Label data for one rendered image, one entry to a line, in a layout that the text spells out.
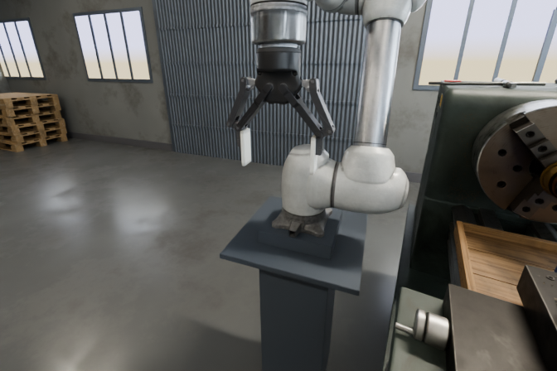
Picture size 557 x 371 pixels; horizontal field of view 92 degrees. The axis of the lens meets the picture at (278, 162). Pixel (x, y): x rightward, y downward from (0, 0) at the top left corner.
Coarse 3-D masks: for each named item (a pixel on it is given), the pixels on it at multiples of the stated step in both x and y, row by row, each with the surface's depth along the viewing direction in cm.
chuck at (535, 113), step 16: (512, 112) 73; (528, 112) 67; (544, 112) 65; (496, 128) 72; (544, 128) 66; (480, 144) 77; (496, 144) 72; (512, 144) 70; (480, 160) 75; (496, 160) 73; (512, 160) 71; (528, 160) 70; (480, 176) 76; (496, 176) 74; (512, 176) 72; (528, 176) 71; (496, 192) 75; (512, 192) 73
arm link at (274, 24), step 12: (252, 12) 41; (264, 12) 39; (276, 12) 39; (288, 12) 39; (300, 12) 40; (252, 24) 42; (264, 24) 40; (276, 24) 39; (288, 24) 39; (300, 24) 40; (252, 36) 42; (264, 36) 40; (276, 36) 40; (288, 36) 40; (300, 36) 41
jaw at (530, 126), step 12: (516, 120) 68; (528, 120) 67; (516, 132) 66; (528, 132) 65; (540, 132) 64; (528, 144) 66; (540, 144) 63; (552, 144) 62; (540, 156) 64; (552, 156) 61
